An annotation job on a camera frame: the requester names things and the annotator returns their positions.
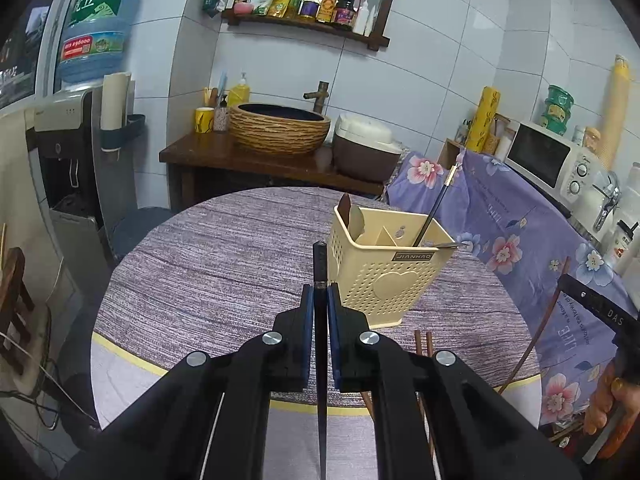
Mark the green instant noodle cups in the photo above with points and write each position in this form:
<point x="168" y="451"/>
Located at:
<point x="557" y="110"/>

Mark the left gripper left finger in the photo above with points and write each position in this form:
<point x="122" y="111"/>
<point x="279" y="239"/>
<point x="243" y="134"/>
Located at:
<point x="206" y="418"/>

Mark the yellow mug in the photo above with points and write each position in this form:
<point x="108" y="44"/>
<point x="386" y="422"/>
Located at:
<point x="204" y="119"/>

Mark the dark black chopstick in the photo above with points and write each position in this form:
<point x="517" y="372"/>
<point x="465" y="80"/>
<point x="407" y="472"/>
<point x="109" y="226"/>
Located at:
<point x="321" y="342"/>

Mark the white microwave oven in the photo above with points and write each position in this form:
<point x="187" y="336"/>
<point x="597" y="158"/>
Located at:
<point x="559" y="168"/>

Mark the person right hand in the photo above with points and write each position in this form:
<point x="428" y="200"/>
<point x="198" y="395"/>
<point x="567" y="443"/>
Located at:
<point x="611" y="389"/>

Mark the milk tea cup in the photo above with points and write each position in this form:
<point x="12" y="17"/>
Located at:
<point x="621" y="246"/>

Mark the blue water jug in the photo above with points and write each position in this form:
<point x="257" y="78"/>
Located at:
<point x="94" y="40"/>

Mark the yellow soap bottle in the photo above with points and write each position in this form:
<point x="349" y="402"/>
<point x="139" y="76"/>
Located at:
<point x="240" y="93"/>

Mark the reddish brown chopstick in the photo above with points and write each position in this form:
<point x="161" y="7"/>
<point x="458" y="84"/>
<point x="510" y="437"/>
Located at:
<point x="365" y="396"/>
<point x="536" y="336"/>

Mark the woven basket sink basin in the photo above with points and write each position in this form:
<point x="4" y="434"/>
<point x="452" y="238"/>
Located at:
<point x="276" y="129"/>

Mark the purple floral cloth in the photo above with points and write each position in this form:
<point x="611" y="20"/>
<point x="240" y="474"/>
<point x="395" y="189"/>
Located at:
<point x="525" y="241"/>

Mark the dark wooden counter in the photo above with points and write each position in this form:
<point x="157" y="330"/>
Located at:
<point x="203" y="166"/>

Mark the white kettle chrome handle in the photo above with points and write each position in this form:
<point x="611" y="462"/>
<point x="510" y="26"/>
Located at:
<point x="593" y="211"/>

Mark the black chopstick yellow band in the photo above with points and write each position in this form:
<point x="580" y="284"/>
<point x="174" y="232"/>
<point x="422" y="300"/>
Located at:
<point x="440" y="197"/>

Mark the yellow roll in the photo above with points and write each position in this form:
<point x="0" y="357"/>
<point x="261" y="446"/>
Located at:
<point x="484" y="116"/>

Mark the stack of paper cups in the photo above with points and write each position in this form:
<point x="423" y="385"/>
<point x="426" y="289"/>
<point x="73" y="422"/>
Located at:
<point x="614" y="115"/>

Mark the water dispenser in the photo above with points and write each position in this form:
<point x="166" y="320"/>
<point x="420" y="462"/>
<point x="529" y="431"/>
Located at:
<point x="88" y="172"/>

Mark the cream plastic utensil holder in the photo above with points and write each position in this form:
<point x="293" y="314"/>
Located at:
<point x="382" y="273"/>

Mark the white brown rice cooker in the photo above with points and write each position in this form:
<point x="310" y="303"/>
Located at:
<point x="364" y="149"/>

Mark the wooden faucet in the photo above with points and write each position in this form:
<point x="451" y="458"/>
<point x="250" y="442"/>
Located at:
<point x="319" y="96"/>

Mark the dark soy sauce bottle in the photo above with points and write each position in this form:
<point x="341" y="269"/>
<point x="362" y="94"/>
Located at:
<point x="345" y="13"/>

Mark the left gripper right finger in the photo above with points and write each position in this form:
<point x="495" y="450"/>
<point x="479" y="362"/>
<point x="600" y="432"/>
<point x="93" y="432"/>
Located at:
<point x="434" y="417"/>

